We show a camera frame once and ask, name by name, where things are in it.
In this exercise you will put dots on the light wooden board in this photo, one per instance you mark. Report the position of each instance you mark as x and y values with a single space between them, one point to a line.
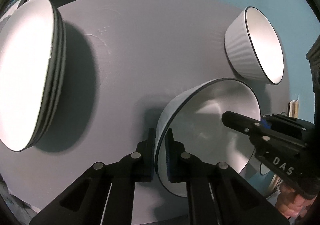
294 108

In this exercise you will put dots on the dark wooden furniture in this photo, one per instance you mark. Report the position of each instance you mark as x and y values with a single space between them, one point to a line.
315 77

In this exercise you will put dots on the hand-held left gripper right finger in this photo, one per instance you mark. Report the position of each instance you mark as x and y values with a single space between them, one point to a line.
170 157

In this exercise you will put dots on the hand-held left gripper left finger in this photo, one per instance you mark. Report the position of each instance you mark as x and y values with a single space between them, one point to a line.
147 155

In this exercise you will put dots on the person's right hand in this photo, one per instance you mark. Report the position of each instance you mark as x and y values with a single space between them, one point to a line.
291 202

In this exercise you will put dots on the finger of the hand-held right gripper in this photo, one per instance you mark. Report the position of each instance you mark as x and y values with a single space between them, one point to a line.
287 123
240 123

